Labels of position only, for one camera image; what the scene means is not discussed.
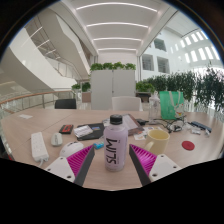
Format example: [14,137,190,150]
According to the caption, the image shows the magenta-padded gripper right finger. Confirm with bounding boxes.
[128,143,183,187]

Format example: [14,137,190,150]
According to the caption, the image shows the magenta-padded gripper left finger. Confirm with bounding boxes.
[44,144,96,187]

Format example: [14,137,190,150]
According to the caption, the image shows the lilac drink bottle black cap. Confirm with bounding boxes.
[103,114,129,173]

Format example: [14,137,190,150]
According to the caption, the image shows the clear plastic water bottle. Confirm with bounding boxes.
[148,92,162,125]

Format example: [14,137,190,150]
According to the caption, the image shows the large white computer mouse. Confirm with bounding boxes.
[59,141,85,159]

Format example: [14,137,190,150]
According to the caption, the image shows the pale yellow mug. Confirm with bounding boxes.
[143,129,171,156]

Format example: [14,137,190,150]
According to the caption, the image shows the small grey-white computer mouse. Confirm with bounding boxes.
[50,132,64,147]

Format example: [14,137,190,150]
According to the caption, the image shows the white power strip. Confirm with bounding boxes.
[30,131,50,163]

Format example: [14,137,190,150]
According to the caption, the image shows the flat round red coaster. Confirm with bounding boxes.
[181,140,196,151]

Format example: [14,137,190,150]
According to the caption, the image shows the red and black small box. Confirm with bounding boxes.
[58,124,74,135]

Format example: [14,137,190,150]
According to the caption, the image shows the colourful sticker sheet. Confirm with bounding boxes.
[133,125,155,141]

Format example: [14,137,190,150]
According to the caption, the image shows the white card box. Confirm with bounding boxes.
[73,124,94,138]

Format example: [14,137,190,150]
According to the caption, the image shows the black charger block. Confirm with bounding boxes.
[135,118,149,126]

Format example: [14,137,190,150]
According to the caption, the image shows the green tote bag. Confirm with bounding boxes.
[158,90,185,121]

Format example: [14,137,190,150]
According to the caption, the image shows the white paper slip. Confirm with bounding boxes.
[18,113,34,120]

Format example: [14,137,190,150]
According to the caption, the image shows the black chair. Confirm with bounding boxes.
[54,98,77,110]

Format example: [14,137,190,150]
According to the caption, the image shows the white chair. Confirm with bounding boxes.
[111,95,144,112]

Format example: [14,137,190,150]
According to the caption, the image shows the dark planter with green plants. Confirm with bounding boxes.
[135,80,156,103]

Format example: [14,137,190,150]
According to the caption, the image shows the brown planter with green plants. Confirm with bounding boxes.
[71,81,92,104]

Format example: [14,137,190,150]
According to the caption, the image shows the row of tall green plants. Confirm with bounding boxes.
[143,64,224,113]

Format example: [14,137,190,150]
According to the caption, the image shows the white cabinet with plants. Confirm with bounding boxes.
[89,61,138,111]

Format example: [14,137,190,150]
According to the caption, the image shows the ceiling light strips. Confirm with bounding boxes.
[75,1,158,53]

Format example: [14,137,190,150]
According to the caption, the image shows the tangled black cables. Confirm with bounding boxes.
[159,116,191,134]

